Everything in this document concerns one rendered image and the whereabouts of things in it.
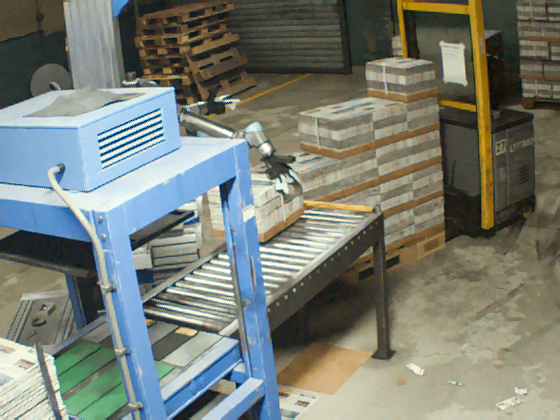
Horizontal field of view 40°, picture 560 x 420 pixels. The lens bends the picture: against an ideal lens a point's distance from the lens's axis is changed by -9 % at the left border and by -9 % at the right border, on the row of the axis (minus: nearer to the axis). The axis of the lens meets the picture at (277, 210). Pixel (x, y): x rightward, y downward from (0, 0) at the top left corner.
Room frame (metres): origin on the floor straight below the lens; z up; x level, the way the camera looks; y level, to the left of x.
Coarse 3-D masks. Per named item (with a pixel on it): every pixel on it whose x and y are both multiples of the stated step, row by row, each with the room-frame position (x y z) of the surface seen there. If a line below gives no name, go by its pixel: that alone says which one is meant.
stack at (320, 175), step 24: (408, 144) 4.98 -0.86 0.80; (264, 168) 4.68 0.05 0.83; (312, 168) 4.56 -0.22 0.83; (336, 168) 4.65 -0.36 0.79; (360, 168) 4.76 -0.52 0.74; (384, 168) 4.86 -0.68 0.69; (312, 192) 4.54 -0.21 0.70; (360, 192) 4.74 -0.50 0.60; (384, 192) 4.86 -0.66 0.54; (408, 192) 4.96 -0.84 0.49; (360, 216) 4.73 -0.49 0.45; (408, 216) 4.96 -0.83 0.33; (384, 240) 4.84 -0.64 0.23; (360, 264) 4.72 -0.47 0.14
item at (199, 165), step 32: (160, 160) 2.46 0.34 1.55; (192, 160) 2.40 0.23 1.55; (224, 160) 2.47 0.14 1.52; (0, 192) 2.33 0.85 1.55; (32, 192) 2.28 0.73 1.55; (96, 192) 2.21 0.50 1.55; (128, 192) 2.15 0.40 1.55; (160, 192) 2.21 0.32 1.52; (192, 192) 2.32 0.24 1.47; (0, 224) 2.29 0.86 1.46; (32, 224) 2.20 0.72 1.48; (64, 224) 2.11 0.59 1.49; (128, 224) 2.08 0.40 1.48
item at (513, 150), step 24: (456, 120) 5.54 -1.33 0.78; (504, 120) 5.38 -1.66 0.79; (528, 120) 5.49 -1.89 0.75; (456, 144) 5.56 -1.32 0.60; (504, 144) 5.32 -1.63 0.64; (528, 144) 5.48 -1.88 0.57; (456, 168) 5.57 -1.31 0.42; (504, 168) 5.31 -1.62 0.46; (528, 168) 5.49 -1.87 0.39; (504, 192) 5.31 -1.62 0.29; (528, 192) 5.48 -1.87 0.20; (504, 216) 5.29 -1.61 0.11
